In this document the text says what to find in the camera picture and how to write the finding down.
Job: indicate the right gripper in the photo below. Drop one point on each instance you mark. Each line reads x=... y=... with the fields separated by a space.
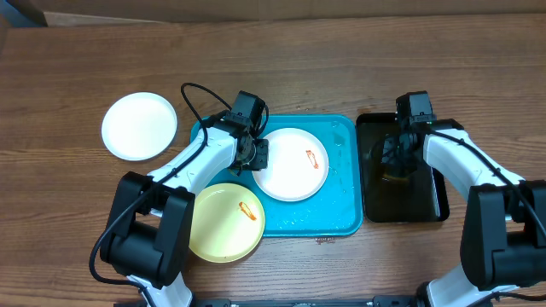
x=396 y=161

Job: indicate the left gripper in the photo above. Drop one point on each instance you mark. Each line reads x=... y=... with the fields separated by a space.
x=262 y=161

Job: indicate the green yellow sponge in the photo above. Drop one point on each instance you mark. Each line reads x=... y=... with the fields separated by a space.
x=394 y=177

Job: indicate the white plate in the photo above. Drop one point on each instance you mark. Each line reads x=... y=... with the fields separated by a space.
x=289 y=176
x=139 y=126

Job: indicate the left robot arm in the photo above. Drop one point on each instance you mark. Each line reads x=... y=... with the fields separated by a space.
x=146 y=240

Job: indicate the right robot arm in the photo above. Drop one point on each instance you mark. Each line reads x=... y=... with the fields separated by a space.
x=503 y=239

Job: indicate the black water tray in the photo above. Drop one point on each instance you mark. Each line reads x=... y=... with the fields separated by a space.
x=422 y=199

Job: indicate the teal plastic tray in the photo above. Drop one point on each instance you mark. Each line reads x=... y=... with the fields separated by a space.
x=336 y=209

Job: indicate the ketchup stain on yellow plate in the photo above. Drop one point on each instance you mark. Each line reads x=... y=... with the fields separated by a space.
x=247 y=211

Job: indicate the ketchup stain upper left plate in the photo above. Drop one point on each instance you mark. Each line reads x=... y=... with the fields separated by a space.
x=312 y=158

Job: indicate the yellow plate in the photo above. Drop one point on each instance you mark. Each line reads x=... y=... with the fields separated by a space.
x=221 y=232

